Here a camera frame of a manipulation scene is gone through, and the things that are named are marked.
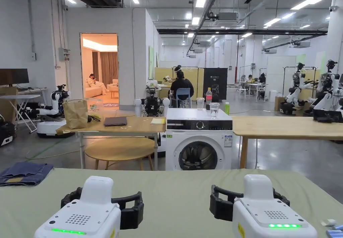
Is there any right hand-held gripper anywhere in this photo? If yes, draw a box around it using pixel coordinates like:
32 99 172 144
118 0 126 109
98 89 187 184
209 174 318 238

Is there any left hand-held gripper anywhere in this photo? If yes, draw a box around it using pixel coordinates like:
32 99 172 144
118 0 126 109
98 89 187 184
34 176 144 238

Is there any round wooden low table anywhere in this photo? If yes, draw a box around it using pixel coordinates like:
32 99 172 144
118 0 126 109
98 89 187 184
84 137 156 171

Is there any bed with pale green sheet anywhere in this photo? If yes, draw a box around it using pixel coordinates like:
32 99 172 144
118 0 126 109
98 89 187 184
0 167 343 238

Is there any long bare wooden table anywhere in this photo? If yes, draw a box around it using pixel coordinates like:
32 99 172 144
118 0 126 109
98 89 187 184
231 115 343 169

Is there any white washing machine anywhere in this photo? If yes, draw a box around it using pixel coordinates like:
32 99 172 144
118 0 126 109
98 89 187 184
165 87 233 171

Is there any dark blue garment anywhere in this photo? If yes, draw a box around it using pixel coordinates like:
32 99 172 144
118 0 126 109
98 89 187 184
0 162 54 187

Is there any wooden table with paper bag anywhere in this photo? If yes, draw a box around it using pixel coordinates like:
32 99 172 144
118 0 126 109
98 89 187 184
56 98 167 169

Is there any small blue object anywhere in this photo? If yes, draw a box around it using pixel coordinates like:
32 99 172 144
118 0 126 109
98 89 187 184
325 228 343 238

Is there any white robot with black head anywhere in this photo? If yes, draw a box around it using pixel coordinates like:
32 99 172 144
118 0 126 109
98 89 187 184
36 84 76 139

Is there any brown carton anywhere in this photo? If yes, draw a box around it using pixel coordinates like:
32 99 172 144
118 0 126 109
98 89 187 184
274 96 286 111

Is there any black robot with white shoulders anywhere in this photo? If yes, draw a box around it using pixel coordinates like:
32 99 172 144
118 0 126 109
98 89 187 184
134 87 171 158

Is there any cream sofa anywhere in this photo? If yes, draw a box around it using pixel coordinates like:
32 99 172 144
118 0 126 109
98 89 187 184
85 78 119 97

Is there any group of people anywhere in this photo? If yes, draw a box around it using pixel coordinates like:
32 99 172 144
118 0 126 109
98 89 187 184
239 72 268 100

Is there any white black humanoid robot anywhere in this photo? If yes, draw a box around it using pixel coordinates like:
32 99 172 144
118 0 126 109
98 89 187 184
279 62 315 115
312 60 343 124

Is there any black bag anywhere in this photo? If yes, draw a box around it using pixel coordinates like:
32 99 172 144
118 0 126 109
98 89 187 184
0 114 16 147

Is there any black standing banner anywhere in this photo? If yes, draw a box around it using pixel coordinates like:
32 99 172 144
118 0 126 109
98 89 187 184
203 67 228 102

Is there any grey blue chair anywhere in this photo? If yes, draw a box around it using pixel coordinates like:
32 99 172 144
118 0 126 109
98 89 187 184
175 88 192 108

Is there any white folding table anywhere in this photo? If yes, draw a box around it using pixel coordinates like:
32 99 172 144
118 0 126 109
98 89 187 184
0 94 41 134

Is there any desk with black monitor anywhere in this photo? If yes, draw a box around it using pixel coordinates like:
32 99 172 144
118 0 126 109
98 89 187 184
0 68 48 121

